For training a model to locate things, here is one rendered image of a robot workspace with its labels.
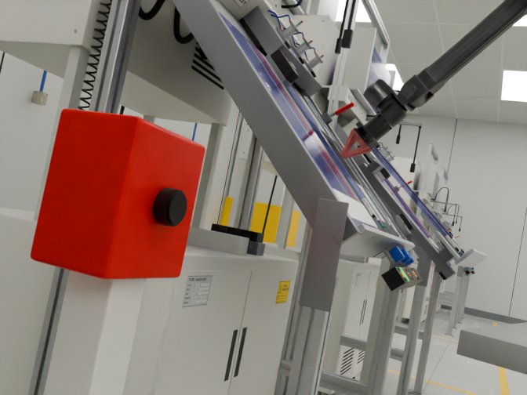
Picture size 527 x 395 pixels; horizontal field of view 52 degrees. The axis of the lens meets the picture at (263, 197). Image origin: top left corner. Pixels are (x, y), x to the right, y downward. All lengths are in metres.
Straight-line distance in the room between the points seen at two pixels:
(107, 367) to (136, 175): 0.21
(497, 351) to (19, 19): 1.17
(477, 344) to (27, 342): 0.85
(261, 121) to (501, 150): 8.27
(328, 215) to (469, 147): 8.34
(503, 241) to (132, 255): 8.52
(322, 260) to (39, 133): 2.31
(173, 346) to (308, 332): 0.31
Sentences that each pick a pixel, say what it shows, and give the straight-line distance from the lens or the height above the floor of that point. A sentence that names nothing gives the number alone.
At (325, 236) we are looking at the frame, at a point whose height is 0.70.
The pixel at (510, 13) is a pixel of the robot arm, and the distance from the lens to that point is 1.51.
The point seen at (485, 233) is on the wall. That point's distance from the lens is 8.97.
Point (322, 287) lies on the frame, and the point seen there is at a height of 0.62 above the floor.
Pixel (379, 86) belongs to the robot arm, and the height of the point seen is 1.14.
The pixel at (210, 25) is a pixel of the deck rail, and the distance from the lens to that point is 1.08.
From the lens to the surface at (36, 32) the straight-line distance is 1.34.
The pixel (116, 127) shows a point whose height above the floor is 0.77.
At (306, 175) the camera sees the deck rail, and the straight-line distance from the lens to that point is 0.92.
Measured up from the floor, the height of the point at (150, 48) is 1.08.
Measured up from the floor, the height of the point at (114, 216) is 0.68.
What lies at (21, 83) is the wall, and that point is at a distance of 2.90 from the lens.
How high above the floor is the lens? 0.70
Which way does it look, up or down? 3 degrees up
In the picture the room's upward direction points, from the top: 11 degrees clockwise
